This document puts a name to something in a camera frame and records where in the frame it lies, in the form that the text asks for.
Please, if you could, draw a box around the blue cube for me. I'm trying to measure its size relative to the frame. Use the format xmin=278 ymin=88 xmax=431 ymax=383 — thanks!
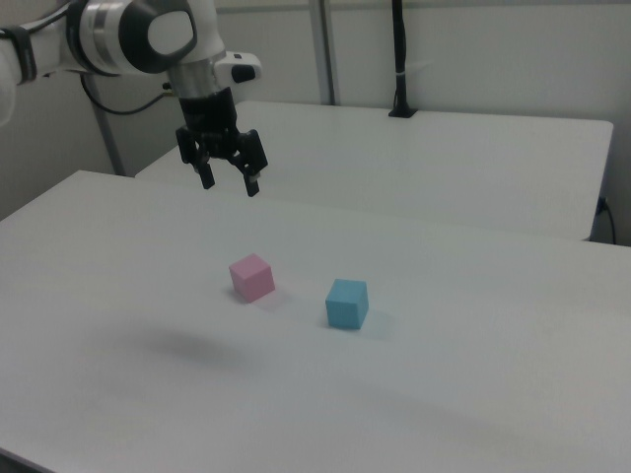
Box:
xmin=324 ymin=278 xmax=370 ymax=331

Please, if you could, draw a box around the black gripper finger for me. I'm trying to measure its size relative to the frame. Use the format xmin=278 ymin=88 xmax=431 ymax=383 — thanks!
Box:
xmin=228 ymin=127 xmax=270 ymax=198
xmin=175 ymin=126 xmax=217 ymax=191

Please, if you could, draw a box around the black wall cable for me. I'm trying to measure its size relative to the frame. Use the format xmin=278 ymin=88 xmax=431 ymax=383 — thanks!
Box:
xmin=597 ymin=195 xmax=618 ymax=245

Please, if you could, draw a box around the white side table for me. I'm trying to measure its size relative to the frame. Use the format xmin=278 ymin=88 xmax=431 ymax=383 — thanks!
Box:
xmin=134 ymin=100 xmax=615 ymax=242

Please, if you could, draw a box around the black camera stand pole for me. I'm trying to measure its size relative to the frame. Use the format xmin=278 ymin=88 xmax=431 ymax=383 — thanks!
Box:
xmin=387 ymin=0 xmax=421 ymax=119

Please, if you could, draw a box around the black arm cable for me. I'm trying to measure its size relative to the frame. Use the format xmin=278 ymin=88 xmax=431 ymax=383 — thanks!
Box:
xmin=80 ymin=73 xmax=173 ymax=116

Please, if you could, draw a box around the pink cube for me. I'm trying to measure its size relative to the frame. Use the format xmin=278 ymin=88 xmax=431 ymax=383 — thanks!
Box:
xmin=228 ymin=252 xmax=276 ymax=304

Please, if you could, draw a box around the grey partition frame post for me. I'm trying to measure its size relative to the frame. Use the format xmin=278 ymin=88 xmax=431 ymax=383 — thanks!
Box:
xmin=307 ymin=0 xmax=342 ymax=106
xmin=92 ymin=96 xmax=125 ymax=177

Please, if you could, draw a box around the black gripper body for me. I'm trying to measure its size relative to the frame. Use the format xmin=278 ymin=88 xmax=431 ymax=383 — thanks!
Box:
xmin=177 ymin=87 xmax=244 ymax=159

